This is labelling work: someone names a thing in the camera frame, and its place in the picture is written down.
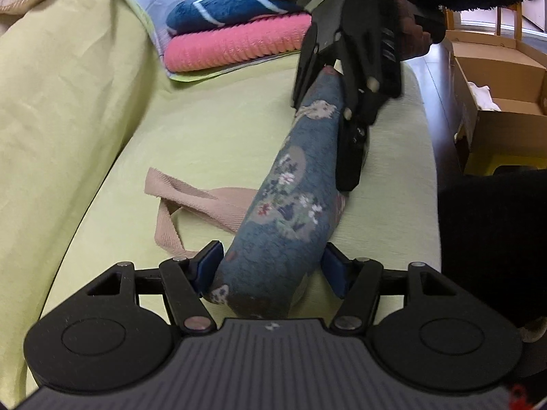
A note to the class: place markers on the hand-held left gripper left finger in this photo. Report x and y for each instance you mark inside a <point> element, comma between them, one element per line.
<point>205,264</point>

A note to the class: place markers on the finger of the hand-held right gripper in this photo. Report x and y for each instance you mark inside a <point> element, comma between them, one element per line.
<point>352,149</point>
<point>310,64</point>

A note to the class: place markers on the yellow plastic stool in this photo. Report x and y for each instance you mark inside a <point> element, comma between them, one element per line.
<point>504,164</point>

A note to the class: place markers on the white canvas bag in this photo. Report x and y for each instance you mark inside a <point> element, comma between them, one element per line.
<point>483,94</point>

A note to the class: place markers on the person's black clothed leg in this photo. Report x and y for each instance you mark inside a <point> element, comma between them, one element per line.
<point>491,243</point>

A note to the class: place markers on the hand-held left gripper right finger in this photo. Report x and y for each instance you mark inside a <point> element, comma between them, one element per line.
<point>335,271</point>

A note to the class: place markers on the cardboard box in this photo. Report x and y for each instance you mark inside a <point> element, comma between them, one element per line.
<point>504,124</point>

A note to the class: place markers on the blue fleece blanket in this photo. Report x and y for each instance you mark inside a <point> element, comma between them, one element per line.
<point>222,8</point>

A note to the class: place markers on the person's right hand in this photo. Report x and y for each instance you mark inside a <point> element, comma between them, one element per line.
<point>410,30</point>

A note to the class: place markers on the sofa with green cover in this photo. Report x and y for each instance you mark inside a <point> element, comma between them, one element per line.
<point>64,115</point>

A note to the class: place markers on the pink ribbed blanket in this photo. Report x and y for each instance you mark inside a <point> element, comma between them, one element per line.
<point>235,42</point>

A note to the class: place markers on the floral blue-grey shopping bag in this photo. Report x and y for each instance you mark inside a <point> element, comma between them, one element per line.
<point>290,205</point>

